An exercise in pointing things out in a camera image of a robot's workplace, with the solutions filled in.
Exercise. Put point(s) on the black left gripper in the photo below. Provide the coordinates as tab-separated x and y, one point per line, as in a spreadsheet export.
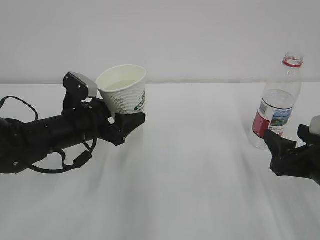
90	120

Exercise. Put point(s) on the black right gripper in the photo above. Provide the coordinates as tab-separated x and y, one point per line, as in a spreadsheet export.
289	161

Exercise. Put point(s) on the white paper cup green logo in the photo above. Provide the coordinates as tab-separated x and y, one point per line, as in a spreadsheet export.
123	88

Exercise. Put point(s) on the clear plastic water bottle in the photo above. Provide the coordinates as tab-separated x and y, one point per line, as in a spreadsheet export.
278	100

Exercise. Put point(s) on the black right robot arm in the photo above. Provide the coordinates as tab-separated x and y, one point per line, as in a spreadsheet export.
292	161

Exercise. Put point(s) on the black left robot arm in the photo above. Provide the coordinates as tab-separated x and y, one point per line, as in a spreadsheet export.
24	144

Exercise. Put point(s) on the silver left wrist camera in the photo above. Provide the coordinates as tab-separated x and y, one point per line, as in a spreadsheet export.
78	88

